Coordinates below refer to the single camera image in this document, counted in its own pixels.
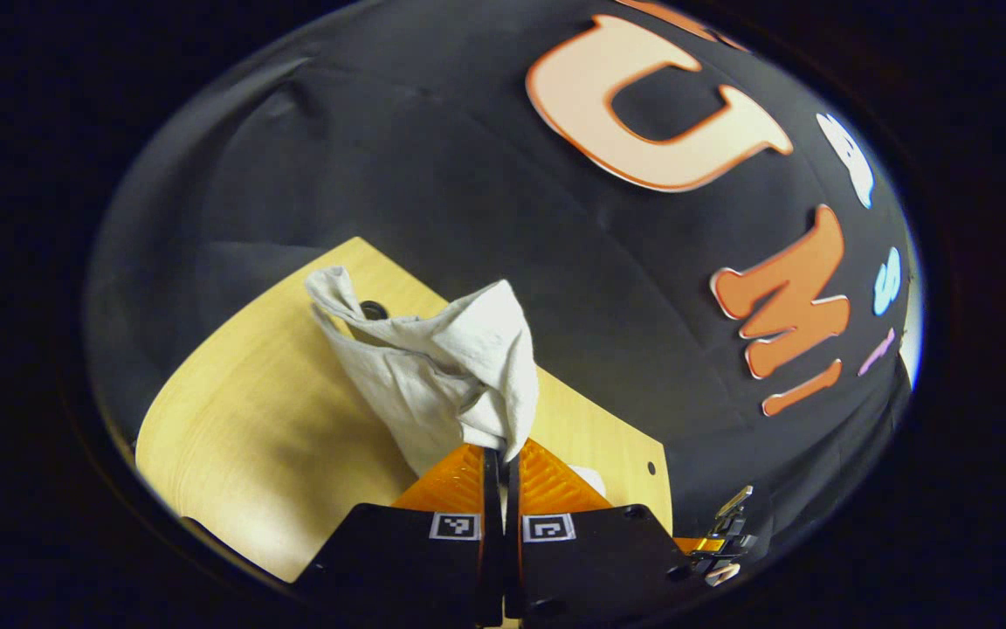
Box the white jeans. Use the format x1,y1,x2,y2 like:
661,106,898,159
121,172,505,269
305,266,610,501

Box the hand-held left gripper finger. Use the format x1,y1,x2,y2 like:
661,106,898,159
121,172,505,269
503,437,698,623
293,444,504,628

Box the black backdrop cloth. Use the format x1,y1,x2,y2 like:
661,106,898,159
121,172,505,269
84,0,921,560

